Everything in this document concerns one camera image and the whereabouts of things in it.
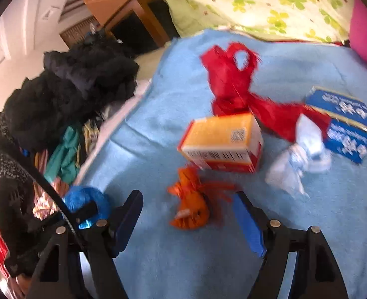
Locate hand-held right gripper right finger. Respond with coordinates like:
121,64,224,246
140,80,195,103
233,191,349,299

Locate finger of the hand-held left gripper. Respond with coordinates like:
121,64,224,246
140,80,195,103
67,201,99,225

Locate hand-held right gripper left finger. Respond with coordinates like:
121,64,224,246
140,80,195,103
26,189,144,299

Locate orange plastic bag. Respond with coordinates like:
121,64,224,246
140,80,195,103
167,166,237,231

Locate knotted red plastic bag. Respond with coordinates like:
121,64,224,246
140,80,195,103
200,42,332,141

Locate blue toothpaste box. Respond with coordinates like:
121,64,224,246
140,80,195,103
305,85,367,165

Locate light blue towel blanket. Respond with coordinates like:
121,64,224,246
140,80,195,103
74,28,367,299

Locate teal cloth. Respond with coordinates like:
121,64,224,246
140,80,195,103
45,125,81,184

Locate white and blue plastic bag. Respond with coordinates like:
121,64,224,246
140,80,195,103
265,114,332,198

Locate orange medicine box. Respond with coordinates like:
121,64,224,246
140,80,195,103
177,112,263,173

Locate black clothing pile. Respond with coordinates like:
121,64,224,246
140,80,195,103
0,33,140,150

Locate brown lattice door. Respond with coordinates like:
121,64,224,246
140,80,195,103
60,19,100,44

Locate green clover print quilt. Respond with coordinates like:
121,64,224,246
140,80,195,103
140,0,355,42

